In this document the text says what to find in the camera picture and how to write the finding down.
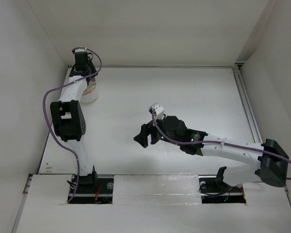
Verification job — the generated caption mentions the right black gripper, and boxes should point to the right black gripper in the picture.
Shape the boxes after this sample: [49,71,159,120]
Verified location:
[133,114,181,148]

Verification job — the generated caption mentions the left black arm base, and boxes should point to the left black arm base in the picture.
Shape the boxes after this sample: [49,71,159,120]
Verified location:
[68,175,114,204]

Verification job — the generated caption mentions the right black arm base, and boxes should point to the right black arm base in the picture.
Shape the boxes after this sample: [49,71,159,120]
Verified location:
[198,166,246,204]

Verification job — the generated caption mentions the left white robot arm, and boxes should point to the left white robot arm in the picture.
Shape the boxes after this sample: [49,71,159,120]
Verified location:
[50,47,98,193]

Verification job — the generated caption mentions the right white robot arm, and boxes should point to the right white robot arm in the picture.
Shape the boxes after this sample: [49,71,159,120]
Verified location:
[134,116,289,191]

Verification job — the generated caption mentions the white round divided container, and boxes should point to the white round divided container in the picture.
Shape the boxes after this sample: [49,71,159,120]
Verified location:
[81,85,98,103]

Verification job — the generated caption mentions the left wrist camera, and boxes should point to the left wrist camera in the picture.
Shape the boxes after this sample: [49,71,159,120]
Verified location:
[72,47,87,53]

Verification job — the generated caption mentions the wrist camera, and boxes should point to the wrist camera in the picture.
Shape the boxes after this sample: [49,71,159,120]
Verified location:
[148,102,164,119]
[72,47,87,53]

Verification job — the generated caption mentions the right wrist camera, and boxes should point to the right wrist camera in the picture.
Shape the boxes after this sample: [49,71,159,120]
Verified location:
[148,102,164,119]

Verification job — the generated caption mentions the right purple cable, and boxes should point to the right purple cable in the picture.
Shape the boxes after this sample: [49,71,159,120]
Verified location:
[151,110,291,197]

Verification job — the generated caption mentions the purple cable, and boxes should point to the purple cable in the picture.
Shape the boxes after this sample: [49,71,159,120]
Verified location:
[43,47,103,203]
[151,110,291,197]

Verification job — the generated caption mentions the aluminium rail right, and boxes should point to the aluminium rail right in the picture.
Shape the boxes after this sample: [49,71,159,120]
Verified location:
[231,63,263,143]

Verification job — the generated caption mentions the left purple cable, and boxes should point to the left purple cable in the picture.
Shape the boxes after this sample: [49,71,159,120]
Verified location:
[43,47,103,203]

